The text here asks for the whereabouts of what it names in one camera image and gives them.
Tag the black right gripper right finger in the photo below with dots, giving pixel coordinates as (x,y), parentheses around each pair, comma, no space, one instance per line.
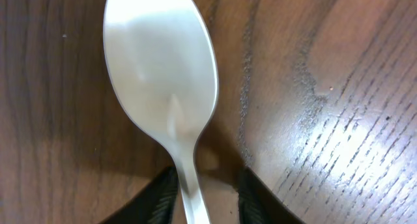
(258,205)

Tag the white plastic spoon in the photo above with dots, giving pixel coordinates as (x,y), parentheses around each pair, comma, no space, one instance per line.
(162,67)

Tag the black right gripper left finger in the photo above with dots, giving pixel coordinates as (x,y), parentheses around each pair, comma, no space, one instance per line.
(154,204)

